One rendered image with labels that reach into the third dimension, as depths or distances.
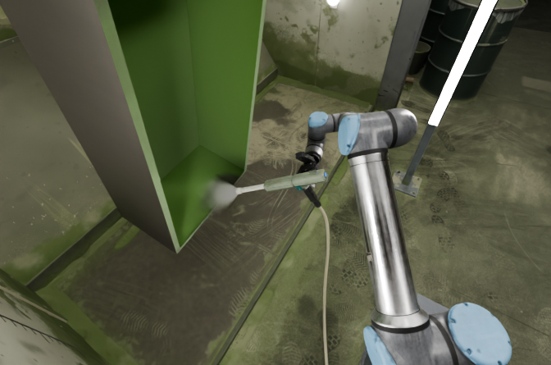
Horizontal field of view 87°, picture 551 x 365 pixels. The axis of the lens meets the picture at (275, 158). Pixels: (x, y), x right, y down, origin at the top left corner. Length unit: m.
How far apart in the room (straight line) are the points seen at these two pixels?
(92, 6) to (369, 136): 0.68
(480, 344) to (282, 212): 1.39
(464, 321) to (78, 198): 2.02
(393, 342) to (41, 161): 1.97
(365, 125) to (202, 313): 1.38
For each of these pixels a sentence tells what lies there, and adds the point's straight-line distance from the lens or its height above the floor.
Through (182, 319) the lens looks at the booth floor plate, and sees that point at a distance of 1.86.
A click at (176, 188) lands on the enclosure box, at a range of 1.70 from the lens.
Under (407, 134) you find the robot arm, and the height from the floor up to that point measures 1.19.
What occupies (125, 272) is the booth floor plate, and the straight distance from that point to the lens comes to 2.09.
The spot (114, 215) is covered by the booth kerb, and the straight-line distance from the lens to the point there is 2.26.
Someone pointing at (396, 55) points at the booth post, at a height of 0.58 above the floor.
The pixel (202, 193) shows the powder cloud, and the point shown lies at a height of 0.60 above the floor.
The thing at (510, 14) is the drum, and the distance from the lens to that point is 3.17.
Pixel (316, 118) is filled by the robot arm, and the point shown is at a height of 0.89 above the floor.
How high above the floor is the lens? 1.76
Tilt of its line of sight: 46 degrees down
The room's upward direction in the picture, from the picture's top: 3 degrees counter-clockwise
